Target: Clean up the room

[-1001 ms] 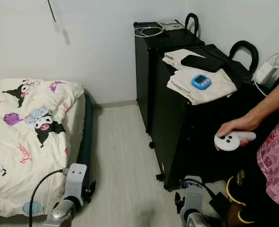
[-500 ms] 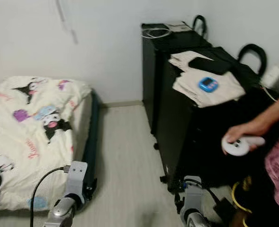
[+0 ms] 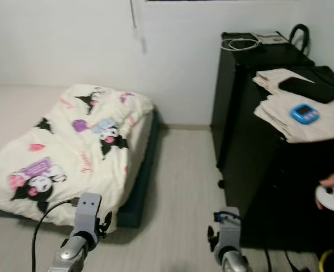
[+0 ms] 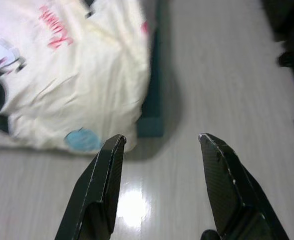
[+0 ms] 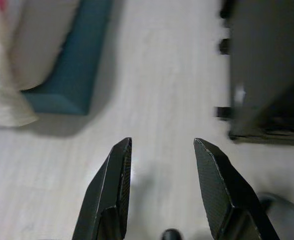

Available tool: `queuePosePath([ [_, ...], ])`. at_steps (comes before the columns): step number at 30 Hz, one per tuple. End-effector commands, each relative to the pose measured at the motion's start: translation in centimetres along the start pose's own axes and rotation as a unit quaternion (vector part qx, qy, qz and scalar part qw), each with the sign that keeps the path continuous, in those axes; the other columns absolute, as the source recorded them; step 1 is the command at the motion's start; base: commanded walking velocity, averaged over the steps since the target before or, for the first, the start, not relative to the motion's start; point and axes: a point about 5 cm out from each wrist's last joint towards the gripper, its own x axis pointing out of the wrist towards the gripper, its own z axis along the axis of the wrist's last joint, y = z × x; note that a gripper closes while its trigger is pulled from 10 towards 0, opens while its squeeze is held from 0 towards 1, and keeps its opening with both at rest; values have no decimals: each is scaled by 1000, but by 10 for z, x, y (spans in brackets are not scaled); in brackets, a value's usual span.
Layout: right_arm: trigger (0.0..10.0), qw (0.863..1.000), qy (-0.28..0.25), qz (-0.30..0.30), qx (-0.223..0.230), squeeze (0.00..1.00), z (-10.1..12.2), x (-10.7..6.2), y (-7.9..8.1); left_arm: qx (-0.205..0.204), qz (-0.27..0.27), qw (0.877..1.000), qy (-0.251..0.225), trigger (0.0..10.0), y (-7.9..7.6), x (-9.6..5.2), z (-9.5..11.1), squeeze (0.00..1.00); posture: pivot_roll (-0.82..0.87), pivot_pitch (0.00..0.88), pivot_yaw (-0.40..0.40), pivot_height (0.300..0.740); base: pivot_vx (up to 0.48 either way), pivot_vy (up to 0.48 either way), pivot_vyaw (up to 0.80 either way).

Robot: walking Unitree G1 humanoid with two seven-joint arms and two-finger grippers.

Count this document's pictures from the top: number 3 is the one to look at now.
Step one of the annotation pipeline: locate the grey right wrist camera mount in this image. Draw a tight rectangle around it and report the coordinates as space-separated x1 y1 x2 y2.
215 207 242 253

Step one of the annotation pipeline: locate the small white grey box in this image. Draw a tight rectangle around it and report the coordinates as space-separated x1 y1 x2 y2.
252 32 289 45

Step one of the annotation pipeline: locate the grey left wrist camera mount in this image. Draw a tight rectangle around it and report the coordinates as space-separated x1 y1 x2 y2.
73 193 102 236

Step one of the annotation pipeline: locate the cream cartoon print blanket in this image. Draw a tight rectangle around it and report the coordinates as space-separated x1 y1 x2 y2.
0 84 155 233

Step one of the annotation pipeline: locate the grey blind wand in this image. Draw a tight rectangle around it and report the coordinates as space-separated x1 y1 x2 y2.
130 0 140 32

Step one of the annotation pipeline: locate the black cabinet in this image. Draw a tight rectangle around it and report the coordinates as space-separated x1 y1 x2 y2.
211 31 334 253

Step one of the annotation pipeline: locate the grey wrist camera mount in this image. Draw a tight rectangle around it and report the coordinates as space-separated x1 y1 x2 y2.
215 207 242 253
73 193 102 236

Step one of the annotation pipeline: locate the white cord loop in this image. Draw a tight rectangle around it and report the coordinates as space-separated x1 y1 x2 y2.
221 37 261 52

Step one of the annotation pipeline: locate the large folded beige cloth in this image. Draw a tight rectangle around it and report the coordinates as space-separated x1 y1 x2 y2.
253 93 334 143

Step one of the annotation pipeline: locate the small folded beige cloth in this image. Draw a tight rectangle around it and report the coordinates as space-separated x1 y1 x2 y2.
253 68 315 97

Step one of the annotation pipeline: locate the cream sheeted mattress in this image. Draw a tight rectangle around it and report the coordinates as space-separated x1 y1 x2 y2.
0 85 68 122

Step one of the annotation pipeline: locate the black looped bag strap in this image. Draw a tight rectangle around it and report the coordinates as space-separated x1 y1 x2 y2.
289 24 311 54

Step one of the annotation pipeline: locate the black folded cloth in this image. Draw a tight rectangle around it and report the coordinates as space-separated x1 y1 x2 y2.
279 66 334 104

